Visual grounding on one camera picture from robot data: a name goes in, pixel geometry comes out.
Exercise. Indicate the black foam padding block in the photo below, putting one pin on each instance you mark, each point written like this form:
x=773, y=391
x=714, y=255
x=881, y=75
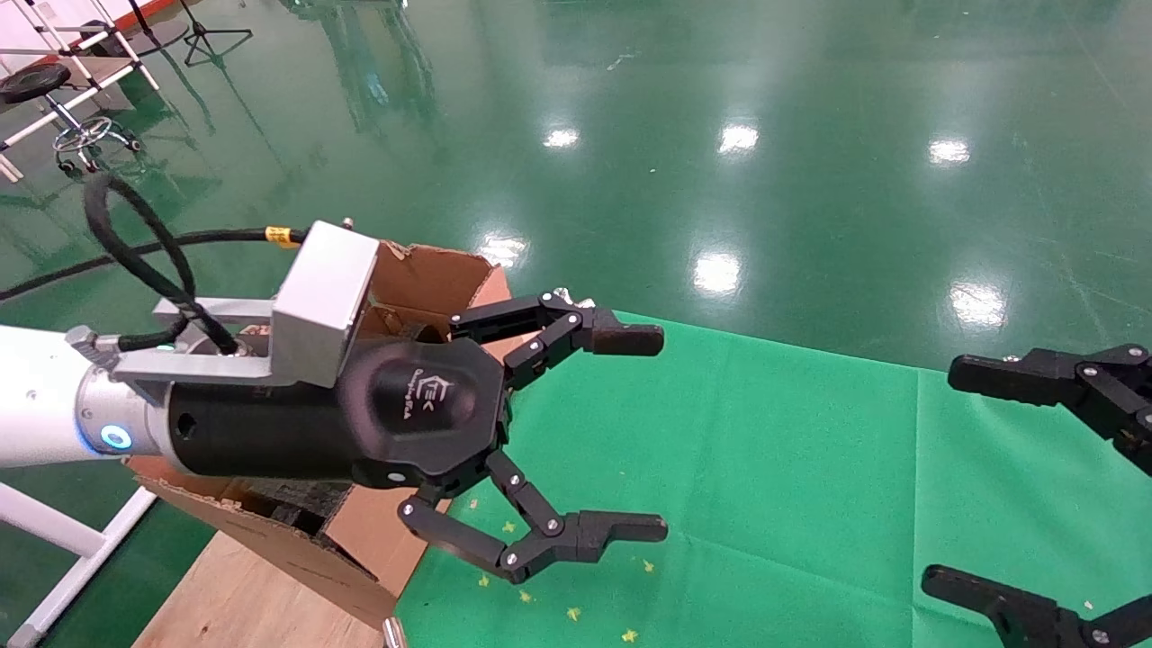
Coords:
x=297, y=504

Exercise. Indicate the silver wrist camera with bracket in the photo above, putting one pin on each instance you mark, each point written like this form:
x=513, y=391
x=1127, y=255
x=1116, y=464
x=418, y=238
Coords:
x=324, y=297

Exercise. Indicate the black tripod stand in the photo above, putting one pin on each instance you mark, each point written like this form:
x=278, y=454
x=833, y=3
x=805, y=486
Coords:
x=207, y=33

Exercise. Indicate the large open brown carton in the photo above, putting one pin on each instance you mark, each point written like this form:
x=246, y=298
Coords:
x=423, y=279

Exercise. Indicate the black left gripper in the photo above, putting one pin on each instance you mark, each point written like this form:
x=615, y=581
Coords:
x=360, y=423

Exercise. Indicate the black round swivel stool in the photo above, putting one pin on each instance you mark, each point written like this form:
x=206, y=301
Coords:
x=36, y=81

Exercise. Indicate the green table cloth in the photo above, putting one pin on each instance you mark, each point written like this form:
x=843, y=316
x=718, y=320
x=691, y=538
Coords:
x=810, y=495

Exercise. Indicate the white desk frame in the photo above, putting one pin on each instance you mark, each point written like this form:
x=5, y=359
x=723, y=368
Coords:
x=63, y=592

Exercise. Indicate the white pipe frame table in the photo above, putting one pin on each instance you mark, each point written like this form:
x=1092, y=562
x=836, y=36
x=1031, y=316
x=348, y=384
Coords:
x=99, y=70

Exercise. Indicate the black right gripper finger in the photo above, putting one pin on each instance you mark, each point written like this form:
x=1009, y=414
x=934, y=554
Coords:
x=1017, y=616
x=1062, y=378

